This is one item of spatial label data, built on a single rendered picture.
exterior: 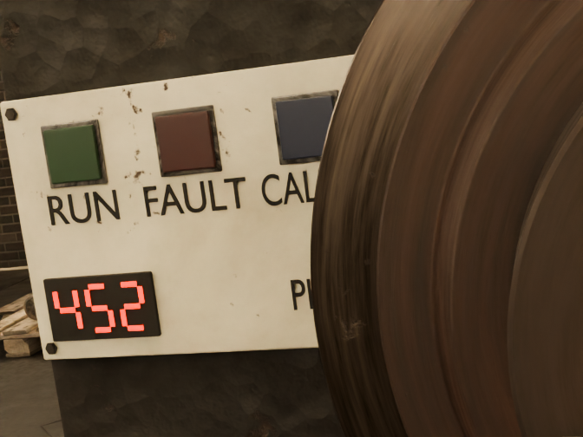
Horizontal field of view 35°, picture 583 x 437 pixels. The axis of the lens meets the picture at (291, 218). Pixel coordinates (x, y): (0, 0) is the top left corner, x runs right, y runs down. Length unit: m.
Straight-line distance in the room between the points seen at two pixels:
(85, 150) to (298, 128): 0.14
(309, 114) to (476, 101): 0.18
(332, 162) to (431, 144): 0.05
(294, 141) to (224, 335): 0.14
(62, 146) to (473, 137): 0.32
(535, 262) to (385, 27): 0.14
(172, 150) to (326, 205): 0.18
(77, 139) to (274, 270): 0.15
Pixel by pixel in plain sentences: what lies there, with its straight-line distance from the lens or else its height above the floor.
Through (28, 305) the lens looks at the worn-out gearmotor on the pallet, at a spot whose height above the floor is 0.25.
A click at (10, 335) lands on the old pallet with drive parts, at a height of 0.12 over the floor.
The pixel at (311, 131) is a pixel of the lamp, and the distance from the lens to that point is 0.57.
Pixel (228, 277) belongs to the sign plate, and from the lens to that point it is 0.60.
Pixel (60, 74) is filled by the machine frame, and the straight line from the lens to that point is 0.65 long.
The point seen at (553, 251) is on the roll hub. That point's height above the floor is 1.16.
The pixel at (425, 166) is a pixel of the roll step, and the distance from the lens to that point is 0.41.
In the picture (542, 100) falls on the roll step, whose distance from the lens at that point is 0.38.
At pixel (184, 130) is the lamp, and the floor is 1.21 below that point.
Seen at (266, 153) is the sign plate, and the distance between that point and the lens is 0.58.
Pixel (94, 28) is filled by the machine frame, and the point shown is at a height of 1.28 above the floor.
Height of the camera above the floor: 1.23
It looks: 8 degrees down
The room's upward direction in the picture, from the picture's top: 7 degrees counter-clockwise
